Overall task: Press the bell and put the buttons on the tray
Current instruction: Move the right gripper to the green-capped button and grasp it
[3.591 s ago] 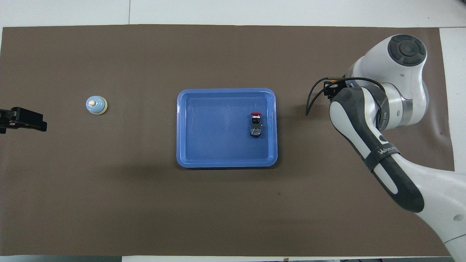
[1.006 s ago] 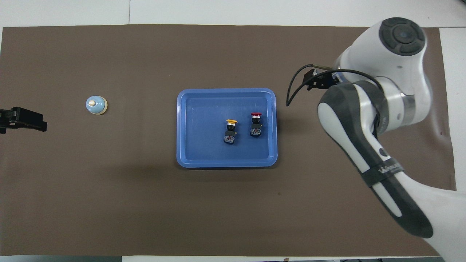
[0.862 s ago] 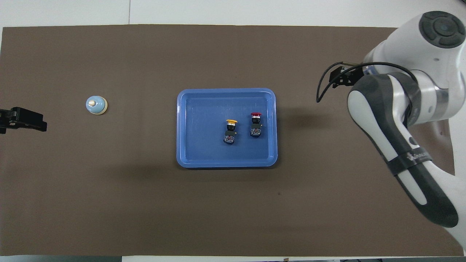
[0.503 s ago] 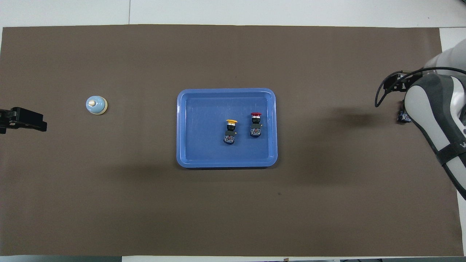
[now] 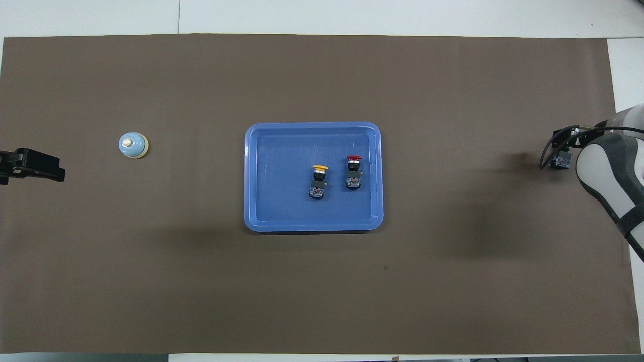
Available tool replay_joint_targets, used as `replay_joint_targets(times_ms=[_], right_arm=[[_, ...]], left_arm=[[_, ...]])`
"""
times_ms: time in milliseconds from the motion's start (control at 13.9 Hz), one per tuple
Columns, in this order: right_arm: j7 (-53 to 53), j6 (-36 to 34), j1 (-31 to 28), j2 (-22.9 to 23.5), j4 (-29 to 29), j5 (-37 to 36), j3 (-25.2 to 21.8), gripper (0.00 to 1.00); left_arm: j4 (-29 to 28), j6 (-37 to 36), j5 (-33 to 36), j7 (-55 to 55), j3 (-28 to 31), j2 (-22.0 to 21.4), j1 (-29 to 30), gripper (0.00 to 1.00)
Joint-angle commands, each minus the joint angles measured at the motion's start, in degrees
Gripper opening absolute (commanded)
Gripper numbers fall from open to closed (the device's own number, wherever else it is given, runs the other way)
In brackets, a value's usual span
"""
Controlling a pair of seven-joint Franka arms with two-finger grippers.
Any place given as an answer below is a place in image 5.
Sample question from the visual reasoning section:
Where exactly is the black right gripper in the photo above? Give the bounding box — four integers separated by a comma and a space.
552, 126, 587, 150

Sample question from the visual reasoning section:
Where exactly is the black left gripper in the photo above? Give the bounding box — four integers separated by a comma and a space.
0, 147, 66, 185

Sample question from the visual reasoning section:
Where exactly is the green push button switch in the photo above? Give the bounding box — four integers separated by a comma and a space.
549, 150, 575, 170

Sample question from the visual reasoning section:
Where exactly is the red push button switch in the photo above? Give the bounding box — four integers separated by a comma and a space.
345, 155, 364, 190

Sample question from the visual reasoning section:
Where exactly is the yellow push button switch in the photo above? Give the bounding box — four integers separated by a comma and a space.
308, 164, 329, 200

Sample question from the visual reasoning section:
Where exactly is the light blue service bell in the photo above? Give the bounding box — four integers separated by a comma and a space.
118, 132, 149, 160

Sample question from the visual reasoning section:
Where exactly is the blue plastic tray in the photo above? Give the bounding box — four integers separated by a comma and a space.
244, 122, 384, 233

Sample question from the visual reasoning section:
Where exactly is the brown table mat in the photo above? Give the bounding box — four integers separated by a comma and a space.
0, 34, 642, 355

